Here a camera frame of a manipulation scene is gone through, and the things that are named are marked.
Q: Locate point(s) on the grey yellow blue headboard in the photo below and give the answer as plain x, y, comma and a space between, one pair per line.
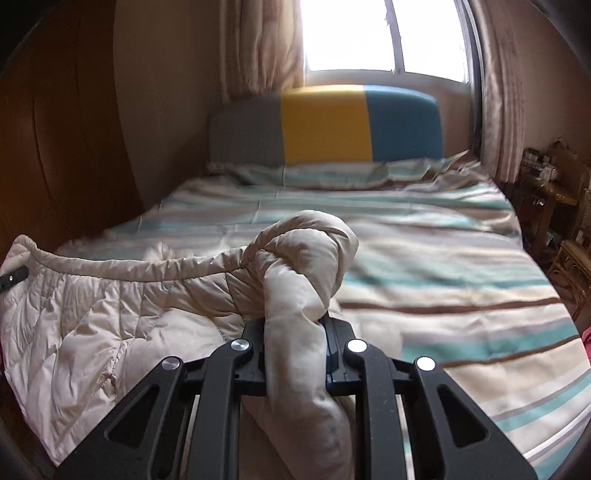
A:
323, 124

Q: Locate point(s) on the striped pillow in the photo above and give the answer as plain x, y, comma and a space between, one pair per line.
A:
323, 177

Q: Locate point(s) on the wooden side table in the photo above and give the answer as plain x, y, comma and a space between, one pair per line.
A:
540, 198

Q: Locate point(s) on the rattan chair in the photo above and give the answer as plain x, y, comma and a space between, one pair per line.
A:
575, 263

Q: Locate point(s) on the brown wooden wardrobe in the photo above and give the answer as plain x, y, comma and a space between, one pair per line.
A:
60, 161

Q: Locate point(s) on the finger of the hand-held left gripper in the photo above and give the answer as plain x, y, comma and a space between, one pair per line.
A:
11, 278

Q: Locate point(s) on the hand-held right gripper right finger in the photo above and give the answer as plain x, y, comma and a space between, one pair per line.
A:
339, 353

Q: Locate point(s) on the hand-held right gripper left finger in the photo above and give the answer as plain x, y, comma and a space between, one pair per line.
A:
251, 353

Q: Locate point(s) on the person's pink clothing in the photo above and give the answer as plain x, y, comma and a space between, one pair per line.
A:
587, 344

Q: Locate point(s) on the striped duvet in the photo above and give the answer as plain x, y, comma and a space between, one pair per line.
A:
461, 277

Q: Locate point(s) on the beige quilted down jacket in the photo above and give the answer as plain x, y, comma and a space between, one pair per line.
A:
138, 314

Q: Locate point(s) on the patterned beige curtain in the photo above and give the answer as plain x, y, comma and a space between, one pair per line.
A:
268, 46
501, 92

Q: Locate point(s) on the small clutter on table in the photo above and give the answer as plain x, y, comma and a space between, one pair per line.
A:
540, 162

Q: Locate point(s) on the window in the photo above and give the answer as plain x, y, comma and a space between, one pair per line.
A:
383, 37

